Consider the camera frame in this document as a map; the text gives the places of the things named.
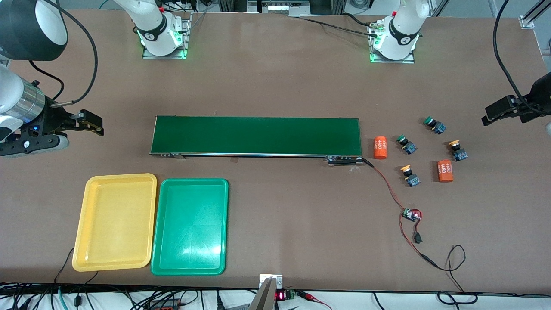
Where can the aluminium frame corner post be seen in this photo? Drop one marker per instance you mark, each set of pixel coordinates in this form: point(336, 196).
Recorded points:
point(527, 21)

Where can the red clip leads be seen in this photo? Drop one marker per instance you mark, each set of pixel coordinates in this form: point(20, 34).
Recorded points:
point(308, 295)

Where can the orange 4680 cylinder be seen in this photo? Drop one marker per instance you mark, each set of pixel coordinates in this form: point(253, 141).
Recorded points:
point(380, 147)
point(445, 171)

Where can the green conveyor belt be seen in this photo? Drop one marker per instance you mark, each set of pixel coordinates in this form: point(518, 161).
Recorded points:
point(258, 135)

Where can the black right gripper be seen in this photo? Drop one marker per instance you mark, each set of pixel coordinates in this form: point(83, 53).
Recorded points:
point(55, 119)

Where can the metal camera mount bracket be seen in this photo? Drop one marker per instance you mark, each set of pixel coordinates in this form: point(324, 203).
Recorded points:
point(269, 297)

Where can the yellow push button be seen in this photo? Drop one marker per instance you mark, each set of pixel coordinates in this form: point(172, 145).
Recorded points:
point(412, 177)
point(459, 153)

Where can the green push button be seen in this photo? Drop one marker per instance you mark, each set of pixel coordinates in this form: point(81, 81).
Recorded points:
point(407, 145)
point(435, 125)

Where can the orange power strip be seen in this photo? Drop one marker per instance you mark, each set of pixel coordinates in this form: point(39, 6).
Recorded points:
point(163, 306)

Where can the red digit display module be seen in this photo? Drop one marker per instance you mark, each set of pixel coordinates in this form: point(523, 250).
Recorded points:
point(280, 296)

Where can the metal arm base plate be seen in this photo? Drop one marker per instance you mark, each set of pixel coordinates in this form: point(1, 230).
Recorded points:
point(394, 61)
point(163, 56)

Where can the metal equipment rack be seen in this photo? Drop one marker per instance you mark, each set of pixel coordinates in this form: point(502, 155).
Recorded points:
point(280, 6)

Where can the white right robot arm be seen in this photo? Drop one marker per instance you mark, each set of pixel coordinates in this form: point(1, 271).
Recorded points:
point(26, 26)

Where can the yellow plastic tray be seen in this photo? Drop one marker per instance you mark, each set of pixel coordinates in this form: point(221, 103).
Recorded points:
point(114, 224)

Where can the green plastic tray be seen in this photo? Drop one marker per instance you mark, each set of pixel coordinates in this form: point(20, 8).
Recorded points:
point(189, 228)

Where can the black plug with red lead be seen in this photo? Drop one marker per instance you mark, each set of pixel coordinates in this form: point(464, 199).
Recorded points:
point(417, 237)

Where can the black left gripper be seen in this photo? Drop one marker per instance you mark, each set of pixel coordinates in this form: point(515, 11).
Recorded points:
point(530, 109)

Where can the small black circuit board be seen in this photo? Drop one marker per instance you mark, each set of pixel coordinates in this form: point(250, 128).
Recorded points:
point(410, 214)

